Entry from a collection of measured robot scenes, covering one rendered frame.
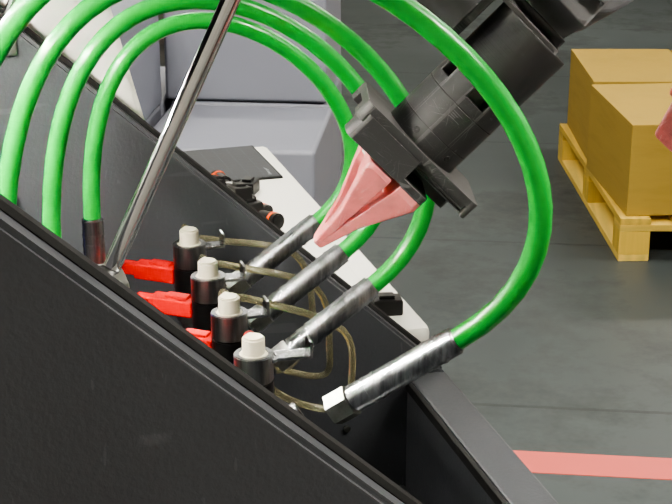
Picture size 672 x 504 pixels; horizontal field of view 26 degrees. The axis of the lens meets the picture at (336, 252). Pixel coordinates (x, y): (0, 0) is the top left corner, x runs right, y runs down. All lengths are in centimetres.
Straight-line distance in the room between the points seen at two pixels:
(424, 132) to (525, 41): 9
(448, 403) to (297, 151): 137
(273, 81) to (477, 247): 174
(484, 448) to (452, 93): 43
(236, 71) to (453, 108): 209
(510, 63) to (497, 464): 43
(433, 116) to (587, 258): 363
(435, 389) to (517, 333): 259
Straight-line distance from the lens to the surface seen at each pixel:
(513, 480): 124
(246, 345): 101
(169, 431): 63
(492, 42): 95
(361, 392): 91
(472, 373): 372
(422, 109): 95
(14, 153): 102
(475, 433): 131
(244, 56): 301
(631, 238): 454
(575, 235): 477
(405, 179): 95
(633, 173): 450
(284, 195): 186
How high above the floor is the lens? 154
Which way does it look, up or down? 20 degrees down
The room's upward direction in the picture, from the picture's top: straight up
